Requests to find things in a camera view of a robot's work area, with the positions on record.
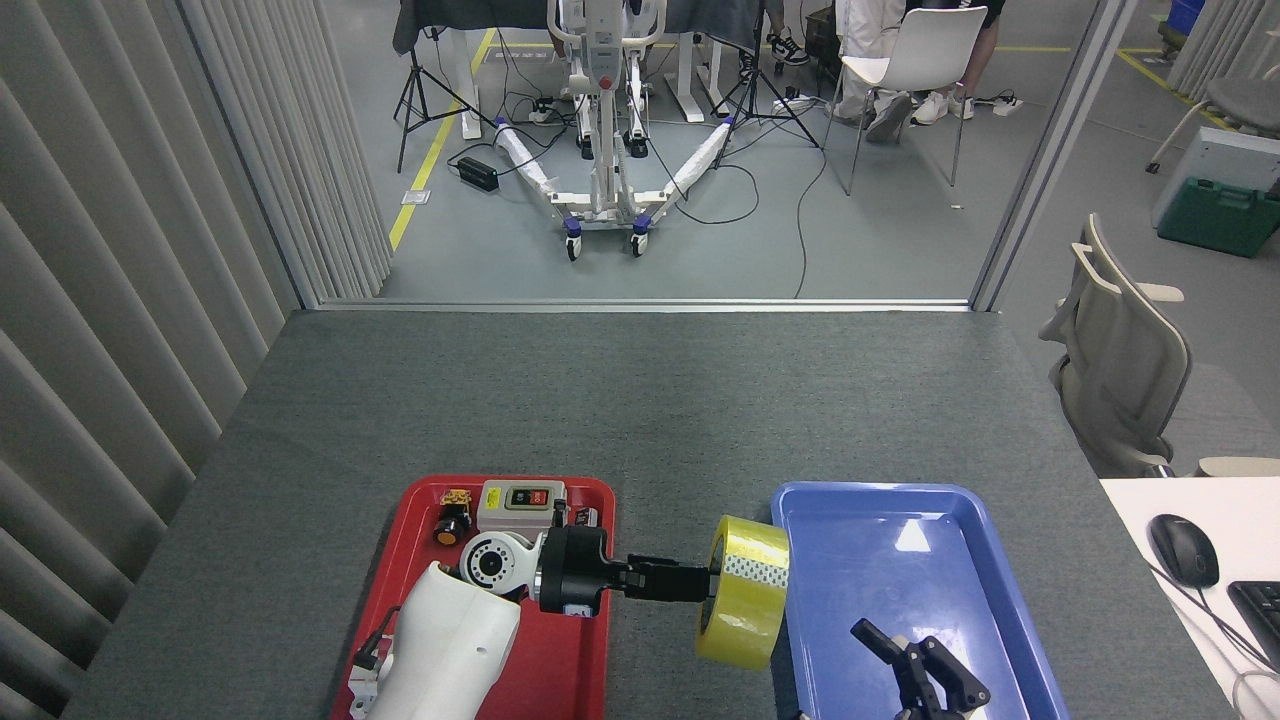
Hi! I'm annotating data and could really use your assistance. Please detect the blue bin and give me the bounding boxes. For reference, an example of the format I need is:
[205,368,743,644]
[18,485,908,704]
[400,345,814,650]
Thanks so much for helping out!
[1160,0,1206,51]

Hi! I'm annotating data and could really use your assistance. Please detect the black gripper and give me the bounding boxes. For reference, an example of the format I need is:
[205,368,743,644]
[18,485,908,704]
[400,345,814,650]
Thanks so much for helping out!
[538,525,721,616]

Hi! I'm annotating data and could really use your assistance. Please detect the black computer mouse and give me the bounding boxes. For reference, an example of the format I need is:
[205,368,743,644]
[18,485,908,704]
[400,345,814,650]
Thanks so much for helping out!
[1148,514,1221,589]

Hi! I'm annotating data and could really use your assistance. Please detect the black tripod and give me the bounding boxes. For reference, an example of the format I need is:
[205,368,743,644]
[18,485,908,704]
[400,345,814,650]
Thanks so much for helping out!
[395,0,496,173]
[712,0,821,166]

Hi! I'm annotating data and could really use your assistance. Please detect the grey seat chair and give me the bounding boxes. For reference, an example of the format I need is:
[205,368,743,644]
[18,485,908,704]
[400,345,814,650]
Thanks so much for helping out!
[1146,30,1280,173]

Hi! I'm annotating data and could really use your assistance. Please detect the person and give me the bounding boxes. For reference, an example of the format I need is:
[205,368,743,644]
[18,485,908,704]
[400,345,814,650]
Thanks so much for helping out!
[738,0,809,83]
[905,0,1008,126]
[835,0,913,143]

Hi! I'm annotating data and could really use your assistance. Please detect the green plastic case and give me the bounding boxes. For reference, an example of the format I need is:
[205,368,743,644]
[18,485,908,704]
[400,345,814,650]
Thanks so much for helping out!
[1158,178,1280,259]

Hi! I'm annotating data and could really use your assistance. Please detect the black keyboard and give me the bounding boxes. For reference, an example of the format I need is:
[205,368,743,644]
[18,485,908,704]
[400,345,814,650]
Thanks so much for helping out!
[1227,580,1280,671]

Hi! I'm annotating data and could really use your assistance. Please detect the black mouse cable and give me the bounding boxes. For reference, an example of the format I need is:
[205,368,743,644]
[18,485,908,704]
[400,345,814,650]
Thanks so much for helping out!
[1150,565,1280,681]

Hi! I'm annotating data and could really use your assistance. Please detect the white switch box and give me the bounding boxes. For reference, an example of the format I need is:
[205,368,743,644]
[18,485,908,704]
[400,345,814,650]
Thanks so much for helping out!
[476,480,567,537]

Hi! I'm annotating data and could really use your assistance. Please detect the grey vertical blinds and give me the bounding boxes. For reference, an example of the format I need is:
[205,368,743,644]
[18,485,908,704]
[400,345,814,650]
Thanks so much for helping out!
[0,0,393,720]

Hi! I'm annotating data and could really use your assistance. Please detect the black floor cable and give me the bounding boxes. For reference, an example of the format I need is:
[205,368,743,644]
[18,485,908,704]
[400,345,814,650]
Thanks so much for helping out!
[640,120,831,299]

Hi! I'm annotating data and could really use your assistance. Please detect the yellow tape roll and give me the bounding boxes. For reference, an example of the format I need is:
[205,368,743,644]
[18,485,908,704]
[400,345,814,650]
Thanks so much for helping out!
[696,515,791,673]

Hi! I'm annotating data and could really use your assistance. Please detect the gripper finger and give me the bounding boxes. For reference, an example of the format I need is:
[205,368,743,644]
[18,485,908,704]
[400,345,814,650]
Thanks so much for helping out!
[920,637,991,716]
[850,618,926,716]

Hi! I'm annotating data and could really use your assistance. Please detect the white wheeled stand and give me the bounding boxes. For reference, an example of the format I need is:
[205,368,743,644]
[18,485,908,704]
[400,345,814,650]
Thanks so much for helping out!
[493,0,736,261]

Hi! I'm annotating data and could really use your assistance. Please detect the blue plastic tray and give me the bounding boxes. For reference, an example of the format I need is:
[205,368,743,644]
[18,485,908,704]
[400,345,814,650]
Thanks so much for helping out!
[770,481,1071,720]

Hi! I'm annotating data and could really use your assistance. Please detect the white plastic chair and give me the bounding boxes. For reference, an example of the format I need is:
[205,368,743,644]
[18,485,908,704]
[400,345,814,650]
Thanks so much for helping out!
[822,8,989,196]

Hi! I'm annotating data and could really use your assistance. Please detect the red plastic tray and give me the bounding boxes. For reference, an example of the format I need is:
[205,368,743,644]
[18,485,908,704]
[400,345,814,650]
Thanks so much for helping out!
[333,475,616,720]

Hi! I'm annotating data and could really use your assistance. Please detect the beige office chair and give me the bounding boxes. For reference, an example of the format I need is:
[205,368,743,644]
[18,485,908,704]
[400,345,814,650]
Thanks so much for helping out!
[1038,213,1193,479]

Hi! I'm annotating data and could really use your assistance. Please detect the grey box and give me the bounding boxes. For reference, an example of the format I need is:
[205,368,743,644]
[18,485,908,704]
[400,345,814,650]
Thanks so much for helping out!
[1152,127,1280,231]

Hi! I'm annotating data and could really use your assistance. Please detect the white desk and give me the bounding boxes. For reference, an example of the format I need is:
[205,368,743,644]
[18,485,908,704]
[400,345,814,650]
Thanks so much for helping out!
[1100,478,1280,720]

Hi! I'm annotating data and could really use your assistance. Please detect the black push button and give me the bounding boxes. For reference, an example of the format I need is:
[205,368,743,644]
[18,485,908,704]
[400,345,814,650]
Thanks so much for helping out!
[433,489,474,547]

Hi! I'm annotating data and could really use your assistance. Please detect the silver post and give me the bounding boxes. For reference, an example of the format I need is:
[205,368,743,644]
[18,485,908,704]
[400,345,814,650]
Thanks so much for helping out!
[970,0,1141,311]

